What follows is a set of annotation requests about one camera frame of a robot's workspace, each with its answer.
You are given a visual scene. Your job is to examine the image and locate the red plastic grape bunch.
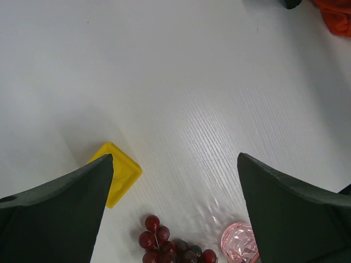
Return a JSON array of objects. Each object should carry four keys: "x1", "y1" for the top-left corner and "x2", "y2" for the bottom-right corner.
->
[{"x1": 138, "y1": 215, "x2": 218, "y2": 263}]

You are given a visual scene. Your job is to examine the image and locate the yellow toy block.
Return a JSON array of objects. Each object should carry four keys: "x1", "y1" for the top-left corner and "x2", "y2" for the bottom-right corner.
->
[{"x1": 88, "y1": 142, "x2": 143, "y2": 209}]

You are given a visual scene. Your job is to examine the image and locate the pink transparent plastic cup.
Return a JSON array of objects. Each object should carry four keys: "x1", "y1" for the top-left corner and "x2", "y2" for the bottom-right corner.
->
[{"x1": 220, "y1": 222, "x2": 259, "y2": 263}]

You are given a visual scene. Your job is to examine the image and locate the orange cloth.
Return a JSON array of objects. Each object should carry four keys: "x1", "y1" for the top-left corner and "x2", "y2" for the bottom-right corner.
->
[{"x1": 313, "y1": 0, "x2": 350, "y2": 38}]

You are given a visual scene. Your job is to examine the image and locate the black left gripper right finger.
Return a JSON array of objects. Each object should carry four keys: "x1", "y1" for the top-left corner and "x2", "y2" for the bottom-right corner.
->
[{"x1": 237, "y1": 153, "x2": 350, "y2": 262}]

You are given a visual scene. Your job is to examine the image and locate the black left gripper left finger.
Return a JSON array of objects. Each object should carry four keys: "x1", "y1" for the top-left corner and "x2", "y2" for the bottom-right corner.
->
[{"x1": 1, "y1": 154, "x2": 114, "y2": 262}]

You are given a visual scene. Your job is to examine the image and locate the black cloth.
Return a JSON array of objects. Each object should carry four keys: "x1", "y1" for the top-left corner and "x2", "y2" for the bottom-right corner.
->
[{"x1": 282, "y1": 0, "x2": 302, "y2": 10}]

